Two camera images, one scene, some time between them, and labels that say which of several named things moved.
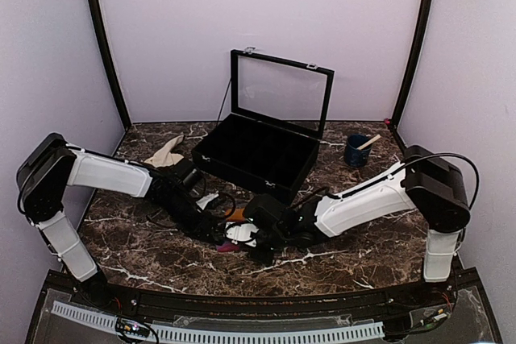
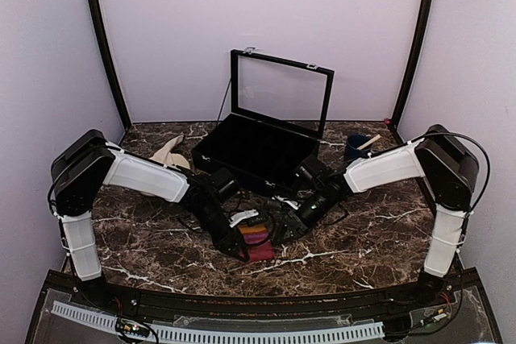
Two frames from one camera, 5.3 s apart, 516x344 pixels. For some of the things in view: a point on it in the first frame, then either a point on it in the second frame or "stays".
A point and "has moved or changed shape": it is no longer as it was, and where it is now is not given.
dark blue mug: [354, 157] stays
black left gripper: [201, 226] -> [225, 241]
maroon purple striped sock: [235, 215] has moved or changed shape
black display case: [271, 139] stays
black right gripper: [265, 258] -> [293, 220]
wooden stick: [376, 138] stays
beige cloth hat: [163, 156] stays
